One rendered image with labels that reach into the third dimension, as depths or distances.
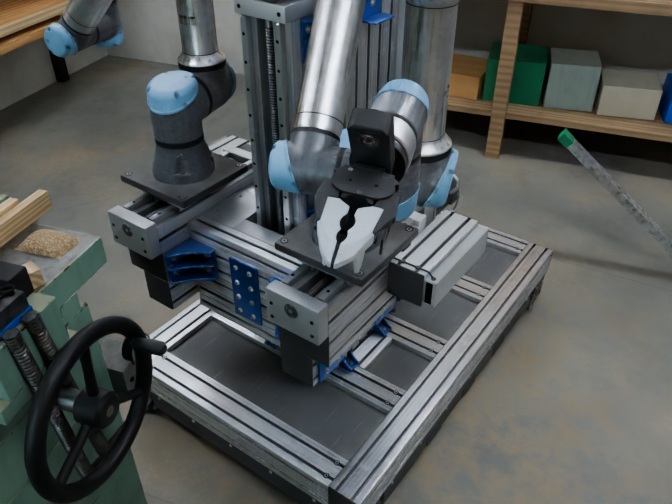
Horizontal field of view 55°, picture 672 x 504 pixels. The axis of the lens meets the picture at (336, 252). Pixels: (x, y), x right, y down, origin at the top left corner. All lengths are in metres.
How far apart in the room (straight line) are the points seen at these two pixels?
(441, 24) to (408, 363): 1.12
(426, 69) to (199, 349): 1.20
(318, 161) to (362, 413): 1.01
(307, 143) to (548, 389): 1.51
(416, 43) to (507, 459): 1.31
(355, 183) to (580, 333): 1.85
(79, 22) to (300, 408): 1.11
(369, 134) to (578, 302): 2.02
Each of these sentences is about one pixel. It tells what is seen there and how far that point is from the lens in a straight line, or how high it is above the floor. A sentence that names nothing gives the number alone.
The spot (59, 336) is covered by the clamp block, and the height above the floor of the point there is 0.89.
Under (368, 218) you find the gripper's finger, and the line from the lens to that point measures 0.68.
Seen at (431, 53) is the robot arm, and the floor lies 1.24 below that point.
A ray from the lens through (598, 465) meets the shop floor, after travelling 2.11.
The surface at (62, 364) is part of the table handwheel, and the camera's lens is 0.98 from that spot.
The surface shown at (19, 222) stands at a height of 0.92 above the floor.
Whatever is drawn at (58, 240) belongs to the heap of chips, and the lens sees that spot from 1.29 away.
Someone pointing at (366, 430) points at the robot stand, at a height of 0.21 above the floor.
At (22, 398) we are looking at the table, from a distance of 1.09.
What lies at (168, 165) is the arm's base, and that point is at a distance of 1.59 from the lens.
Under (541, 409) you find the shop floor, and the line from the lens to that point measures 2.19.
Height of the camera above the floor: 1.60
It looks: 36 degrees down
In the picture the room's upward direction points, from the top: straight up
